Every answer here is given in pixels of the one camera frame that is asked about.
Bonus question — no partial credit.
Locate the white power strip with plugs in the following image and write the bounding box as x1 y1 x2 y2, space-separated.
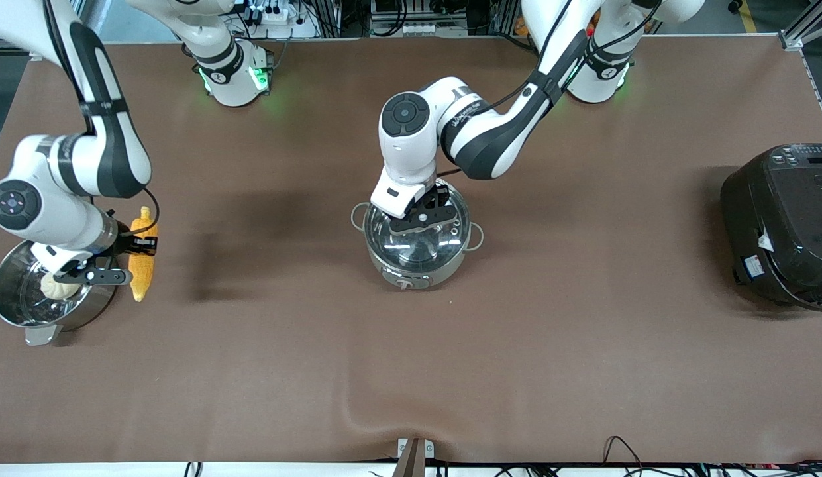
248 3 299 24

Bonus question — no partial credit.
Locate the black rice cooker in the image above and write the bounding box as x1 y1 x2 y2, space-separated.
720 142 822 313

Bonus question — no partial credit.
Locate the aluminium frame profile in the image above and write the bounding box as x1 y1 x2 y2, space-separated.
780 0 822 52

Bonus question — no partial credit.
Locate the black looped cable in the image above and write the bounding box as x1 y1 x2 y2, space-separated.
603 435 643 468

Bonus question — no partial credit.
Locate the grey metal bracket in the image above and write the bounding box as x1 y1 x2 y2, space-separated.
394 437 435 477

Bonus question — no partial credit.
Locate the grey electric cooking pot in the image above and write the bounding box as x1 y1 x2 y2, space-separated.
351 182 486 291

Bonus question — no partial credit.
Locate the brown table mat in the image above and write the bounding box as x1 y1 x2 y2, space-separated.
0 36 822 464

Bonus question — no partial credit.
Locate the white steamed bun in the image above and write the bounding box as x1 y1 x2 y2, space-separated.
40 272 80 300

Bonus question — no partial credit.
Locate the steel steamer pot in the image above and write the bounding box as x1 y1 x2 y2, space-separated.
0 240 120 347

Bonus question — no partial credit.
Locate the yellow corn cob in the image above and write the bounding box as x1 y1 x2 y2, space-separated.
128 206 159 303

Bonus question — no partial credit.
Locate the black cable bundle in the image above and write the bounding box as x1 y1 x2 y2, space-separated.
437 459 822 477

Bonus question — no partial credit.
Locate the glass pot lid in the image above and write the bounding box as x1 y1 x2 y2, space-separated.
364 179 471 272

